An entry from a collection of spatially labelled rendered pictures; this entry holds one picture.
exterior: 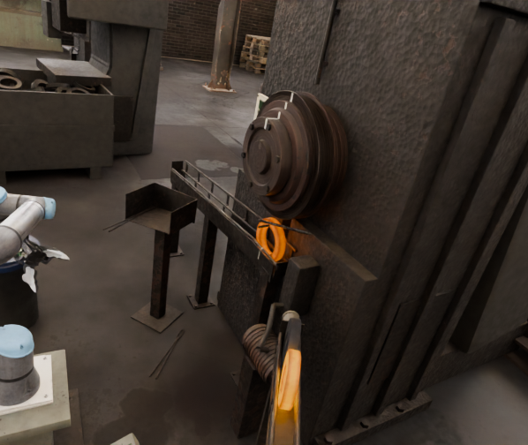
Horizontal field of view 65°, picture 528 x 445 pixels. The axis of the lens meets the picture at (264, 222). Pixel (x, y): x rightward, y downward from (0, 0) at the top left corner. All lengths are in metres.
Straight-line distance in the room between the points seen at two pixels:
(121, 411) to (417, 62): 1.71
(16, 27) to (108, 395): 9.01
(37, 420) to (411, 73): 1.57
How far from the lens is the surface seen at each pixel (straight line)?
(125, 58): 4.25
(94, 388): 2.09
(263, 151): 1.47
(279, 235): 1.63
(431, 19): 1.31
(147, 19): 3.99
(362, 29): 1.50
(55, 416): 1.64
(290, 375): 1.12
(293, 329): 1.25
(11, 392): 1.64
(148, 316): 2.39
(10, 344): 1.54
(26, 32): 10.38
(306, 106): 1.42
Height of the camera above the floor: 1.59
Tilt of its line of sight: 27 degrees down
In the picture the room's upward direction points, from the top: 11 degrees clockwise
